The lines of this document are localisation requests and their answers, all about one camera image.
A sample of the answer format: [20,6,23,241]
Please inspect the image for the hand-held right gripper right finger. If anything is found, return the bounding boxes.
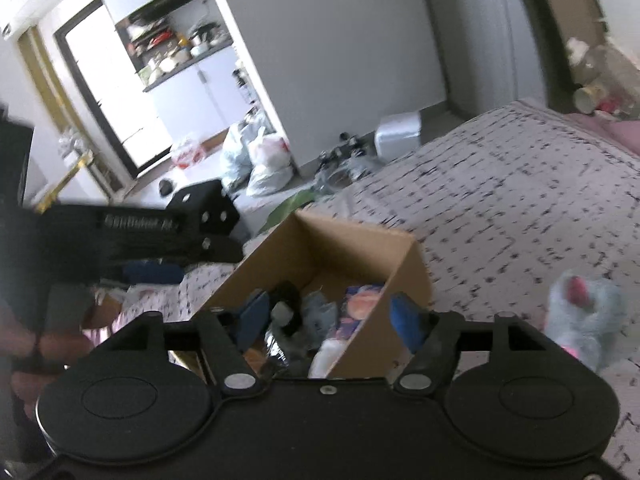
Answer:
[390,294,551,397]

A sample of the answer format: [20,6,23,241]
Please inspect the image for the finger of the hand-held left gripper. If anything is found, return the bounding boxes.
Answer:
[122,260,184,285]
[186,235,244,264]

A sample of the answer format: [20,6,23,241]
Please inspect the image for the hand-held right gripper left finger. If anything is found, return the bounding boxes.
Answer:
[90,289,273,398]

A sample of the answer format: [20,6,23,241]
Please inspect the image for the black and white plush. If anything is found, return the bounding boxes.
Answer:
[270,282,306,336]

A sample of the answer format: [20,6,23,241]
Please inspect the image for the black cloth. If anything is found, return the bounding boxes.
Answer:
[262,325,321,378]

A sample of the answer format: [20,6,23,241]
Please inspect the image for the grey cloth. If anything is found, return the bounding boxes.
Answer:
[300,290,346,331]

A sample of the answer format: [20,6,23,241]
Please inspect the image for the brown cardboard box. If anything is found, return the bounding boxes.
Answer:
[200,210,433,381]

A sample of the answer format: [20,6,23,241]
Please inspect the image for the blue and pink plush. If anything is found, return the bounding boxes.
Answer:
[542,269,631,373]

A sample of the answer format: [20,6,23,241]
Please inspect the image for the black wheeled objects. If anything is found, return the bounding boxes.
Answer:
[317,132,368,166]

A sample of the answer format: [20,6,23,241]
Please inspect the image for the person's left hand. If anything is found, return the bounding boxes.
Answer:
[0,305,101,411]

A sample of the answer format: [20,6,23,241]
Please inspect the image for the pink bed sheet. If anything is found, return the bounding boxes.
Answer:
[112,265,236,331]

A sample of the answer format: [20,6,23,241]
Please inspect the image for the black polka-dot bag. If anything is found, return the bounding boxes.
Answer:
[166,180,242,238]

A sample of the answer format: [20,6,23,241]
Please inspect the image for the green cartoon cushion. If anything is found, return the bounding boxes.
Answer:
[257,190,321,233]

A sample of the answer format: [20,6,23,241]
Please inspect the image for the grey-white plastic bag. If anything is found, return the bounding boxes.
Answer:
[220,110,271,191]

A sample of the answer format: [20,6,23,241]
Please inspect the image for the red and white plastic bag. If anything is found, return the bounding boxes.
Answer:
[170,132,208,171]

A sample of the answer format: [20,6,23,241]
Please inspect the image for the white black-patterned blanket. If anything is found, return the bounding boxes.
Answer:
[177,100,640,480]

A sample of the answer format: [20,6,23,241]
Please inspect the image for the white kitchen cabinet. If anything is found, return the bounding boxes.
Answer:
[142,47,251,151]

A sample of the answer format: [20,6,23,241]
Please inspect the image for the dark framed glass door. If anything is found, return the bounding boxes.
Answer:
[54,0,173,178]

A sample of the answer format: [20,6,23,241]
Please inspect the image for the white foam box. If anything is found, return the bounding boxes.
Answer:
[375,112,423,158]

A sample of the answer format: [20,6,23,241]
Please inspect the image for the pink pillow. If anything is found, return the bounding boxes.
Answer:
[565,110,640,156]

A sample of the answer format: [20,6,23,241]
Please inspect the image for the paper cup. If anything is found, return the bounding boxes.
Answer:
[572,85,606,113]

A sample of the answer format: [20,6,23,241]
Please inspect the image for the crumpled clear plastic bag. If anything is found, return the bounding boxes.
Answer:
[580,42,640,111]

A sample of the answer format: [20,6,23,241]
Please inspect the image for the gold metal frame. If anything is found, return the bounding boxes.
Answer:
[17,25,96,211]

